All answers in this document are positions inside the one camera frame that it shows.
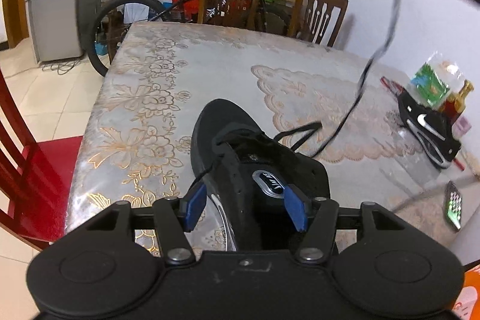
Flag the black sneaker with white swoosh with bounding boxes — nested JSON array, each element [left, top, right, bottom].
[[190, 98, 330, 252]]

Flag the black shoelace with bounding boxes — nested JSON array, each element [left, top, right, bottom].
[[272, 0, 402, 158]]

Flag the green snack bag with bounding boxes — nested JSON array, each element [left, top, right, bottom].
[[408, 52, 465, 109]]

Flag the brown wooden chair near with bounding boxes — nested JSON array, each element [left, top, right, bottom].
[[287, 0, 349, 47]]

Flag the smartphone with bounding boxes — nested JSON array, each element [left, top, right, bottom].
[[444, 181, 463, 232]]

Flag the red wooden chair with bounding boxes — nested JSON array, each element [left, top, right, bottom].
[[1, 79, 82, 251]]

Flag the black bicycle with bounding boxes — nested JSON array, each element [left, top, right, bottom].
[[86, 0, 297, 78]]

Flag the red handled pliers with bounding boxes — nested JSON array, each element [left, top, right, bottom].
[[380, 76, 405, 97]]

